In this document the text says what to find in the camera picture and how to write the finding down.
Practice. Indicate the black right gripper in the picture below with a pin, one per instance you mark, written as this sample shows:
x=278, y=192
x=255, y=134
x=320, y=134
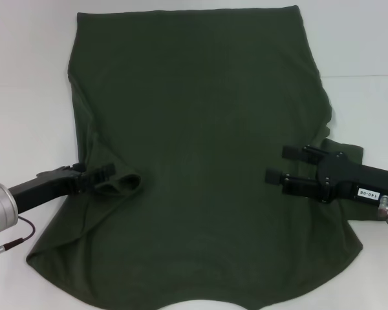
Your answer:
x=346, y=181

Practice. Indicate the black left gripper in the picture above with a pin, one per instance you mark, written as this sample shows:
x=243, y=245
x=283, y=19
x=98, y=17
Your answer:
x=48, y=187

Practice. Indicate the dark green t-shirt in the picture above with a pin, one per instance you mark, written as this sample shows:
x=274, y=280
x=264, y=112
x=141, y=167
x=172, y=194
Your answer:
x=197, y=129

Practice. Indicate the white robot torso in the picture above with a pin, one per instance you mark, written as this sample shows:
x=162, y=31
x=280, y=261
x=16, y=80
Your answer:
x=203, y=302

